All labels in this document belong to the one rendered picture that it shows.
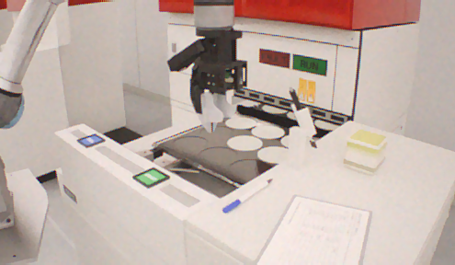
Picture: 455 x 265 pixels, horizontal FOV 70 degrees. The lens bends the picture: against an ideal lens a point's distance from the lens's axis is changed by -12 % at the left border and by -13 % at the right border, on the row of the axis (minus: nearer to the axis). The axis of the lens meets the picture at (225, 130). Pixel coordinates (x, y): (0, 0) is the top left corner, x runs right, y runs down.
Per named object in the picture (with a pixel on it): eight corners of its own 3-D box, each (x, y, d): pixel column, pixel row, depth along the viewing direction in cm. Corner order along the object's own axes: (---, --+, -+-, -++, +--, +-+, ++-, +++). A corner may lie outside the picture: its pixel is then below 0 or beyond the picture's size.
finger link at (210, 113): (219, 143, 71) (218, 97, 67) (196, 135, 74) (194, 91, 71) (229, 137, 73) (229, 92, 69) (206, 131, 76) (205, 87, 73)
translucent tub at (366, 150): (355, 155, 81) (358, 127, 79) (384, 164, 77) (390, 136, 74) (341, 167, 76) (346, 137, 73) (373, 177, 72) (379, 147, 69)
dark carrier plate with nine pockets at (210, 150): (238, 114, 126) (238, 112, 126) (327, 143, 104) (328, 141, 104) (158, 145, 103) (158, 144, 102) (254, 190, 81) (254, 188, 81)
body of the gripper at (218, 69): (223, 99, 66) (222, 31, 61) (188, 91, 71) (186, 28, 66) (247, 90, 71) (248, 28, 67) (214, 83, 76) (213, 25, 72)
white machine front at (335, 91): (175, 103, 160) (171, 11, 145) (347, 162, 109) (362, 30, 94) (169, 105, 158) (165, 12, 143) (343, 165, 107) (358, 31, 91)
